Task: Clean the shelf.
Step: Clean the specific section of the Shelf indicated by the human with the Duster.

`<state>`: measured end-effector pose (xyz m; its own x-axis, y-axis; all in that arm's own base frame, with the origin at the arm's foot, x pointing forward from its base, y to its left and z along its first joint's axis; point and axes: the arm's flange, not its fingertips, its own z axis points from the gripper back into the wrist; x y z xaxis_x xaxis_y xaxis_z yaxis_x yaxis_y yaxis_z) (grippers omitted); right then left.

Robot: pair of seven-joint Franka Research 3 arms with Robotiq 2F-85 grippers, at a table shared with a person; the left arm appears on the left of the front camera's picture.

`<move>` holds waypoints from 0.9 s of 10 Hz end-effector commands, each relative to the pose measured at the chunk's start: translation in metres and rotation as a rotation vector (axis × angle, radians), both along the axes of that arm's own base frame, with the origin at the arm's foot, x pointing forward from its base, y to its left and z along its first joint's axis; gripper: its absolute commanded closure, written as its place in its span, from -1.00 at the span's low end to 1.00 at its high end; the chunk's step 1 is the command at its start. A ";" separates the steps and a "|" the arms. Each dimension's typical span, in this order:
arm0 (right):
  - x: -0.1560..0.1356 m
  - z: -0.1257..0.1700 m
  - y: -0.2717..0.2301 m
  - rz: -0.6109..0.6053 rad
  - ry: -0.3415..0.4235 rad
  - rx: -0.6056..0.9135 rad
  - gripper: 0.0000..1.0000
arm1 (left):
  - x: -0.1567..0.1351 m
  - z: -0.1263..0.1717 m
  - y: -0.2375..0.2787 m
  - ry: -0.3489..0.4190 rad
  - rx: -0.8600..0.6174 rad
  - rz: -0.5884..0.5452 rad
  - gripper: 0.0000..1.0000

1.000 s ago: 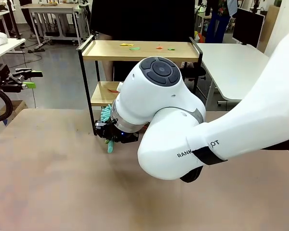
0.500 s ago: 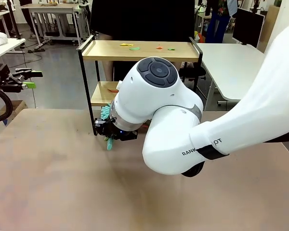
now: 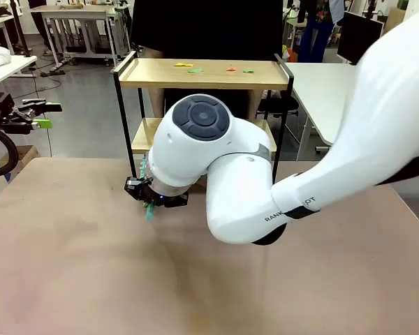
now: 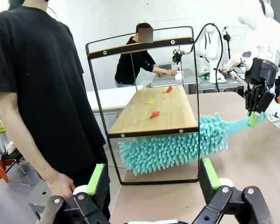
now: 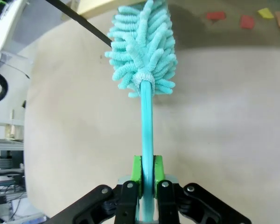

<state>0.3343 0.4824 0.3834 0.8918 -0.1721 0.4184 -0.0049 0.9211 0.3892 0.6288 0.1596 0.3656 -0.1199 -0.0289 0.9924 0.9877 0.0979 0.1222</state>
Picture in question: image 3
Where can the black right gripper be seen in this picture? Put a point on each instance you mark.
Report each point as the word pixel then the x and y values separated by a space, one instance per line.
pixel 171 201

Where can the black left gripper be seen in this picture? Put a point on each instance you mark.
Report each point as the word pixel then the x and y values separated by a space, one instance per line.
pixel 0 108

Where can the teal microfibre duster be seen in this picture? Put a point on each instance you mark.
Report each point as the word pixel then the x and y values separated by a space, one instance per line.
pixel 150 213

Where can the large green paper scrap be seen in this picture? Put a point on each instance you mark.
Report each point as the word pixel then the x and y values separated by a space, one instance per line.
pixel 195 70

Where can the yellow paper scrap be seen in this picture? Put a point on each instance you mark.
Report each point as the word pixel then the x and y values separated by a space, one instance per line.
pixel 183 64

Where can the orange paper scrap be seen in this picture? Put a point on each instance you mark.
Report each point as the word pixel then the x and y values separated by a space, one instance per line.
pixel 231 69

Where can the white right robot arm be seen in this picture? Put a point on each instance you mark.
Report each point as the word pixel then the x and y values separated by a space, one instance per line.
pixel 237 195

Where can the person's right forearm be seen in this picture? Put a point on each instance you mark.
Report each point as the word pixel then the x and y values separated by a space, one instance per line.
pixel 150 53

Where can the power strip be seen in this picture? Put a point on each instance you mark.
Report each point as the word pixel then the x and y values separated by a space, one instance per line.
pixel 52 72

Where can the open cardboard box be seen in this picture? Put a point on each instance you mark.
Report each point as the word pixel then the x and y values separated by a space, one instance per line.
pixel 24 155

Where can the person in dark trousers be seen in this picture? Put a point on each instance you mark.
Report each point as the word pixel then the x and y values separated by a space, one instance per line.
pixel 43 31

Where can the black tripod pole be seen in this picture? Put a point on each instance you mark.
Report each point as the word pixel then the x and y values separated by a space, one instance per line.
pixel 19 28

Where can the grey workbench table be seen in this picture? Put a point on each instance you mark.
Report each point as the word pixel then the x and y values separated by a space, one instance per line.
pixel 73 14

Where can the black office chair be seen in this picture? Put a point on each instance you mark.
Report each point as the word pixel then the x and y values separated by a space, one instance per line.
pixel 286 104

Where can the small green paper scrap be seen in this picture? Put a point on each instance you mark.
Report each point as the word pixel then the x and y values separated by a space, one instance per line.
pixel 248 71

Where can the person in black shirt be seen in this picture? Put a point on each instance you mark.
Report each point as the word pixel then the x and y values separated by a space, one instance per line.
pixel 209 28

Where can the large white table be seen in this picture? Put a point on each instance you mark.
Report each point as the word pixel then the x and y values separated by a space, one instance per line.
pixel 317 83

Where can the person in blue trousers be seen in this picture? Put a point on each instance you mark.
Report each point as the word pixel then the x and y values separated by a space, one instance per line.
pixel 312 38

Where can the black monitor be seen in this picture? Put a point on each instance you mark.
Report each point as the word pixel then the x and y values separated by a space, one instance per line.
pixel 358 38

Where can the brown cardboard panel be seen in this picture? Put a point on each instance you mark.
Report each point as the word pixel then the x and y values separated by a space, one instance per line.
pixel 394 19

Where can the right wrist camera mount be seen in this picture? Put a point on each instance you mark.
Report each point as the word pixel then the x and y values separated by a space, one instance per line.
pixel 134 188

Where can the two-tier wooden shelf black frame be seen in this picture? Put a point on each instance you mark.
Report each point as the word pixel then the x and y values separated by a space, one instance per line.
pixel 202 82

